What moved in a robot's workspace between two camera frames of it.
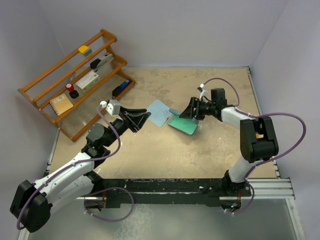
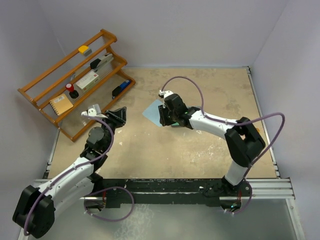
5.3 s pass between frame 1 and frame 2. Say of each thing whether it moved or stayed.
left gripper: moved
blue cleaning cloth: stayed
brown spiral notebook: stayed
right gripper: moved
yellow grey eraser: stayed
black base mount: stayed
